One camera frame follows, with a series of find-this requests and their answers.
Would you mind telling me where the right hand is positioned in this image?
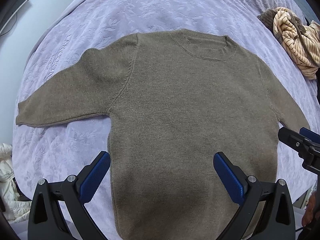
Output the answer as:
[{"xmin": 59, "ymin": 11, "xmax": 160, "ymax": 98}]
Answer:
[{"xmin": 302, "ymin": 192, "xmax": 319, "ymax": 227}]

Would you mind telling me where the white puffy jacket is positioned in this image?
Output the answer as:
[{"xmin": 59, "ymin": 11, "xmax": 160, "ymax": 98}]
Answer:
[{"xmin": 0, "ymin": 143, "xmax": 31, "ymax": 224}]

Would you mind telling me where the olive brown knit sweater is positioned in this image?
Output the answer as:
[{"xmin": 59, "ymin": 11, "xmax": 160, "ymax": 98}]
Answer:
[{"xmin": 16, "ymin": 29, "xmax": 309, "ymax": 239}]

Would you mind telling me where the cream striped garment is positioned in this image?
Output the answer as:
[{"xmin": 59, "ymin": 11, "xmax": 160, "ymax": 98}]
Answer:
[{"xmin": 273, "ymin": 7, "xmax": 319, "ymax": 80}]

